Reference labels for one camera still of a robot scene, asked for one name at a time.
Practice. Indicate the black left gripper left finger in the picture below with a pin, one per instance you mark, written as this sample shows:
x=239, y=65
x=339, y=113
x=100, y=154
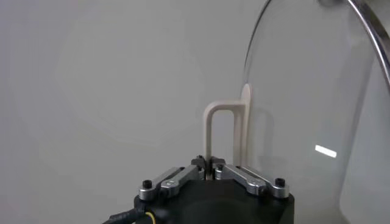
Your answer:
x=179, y=178

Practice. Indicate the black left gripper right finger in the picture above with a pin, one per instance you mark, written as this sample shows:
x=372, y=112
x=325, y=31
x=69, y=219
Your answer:
x=240, y=176

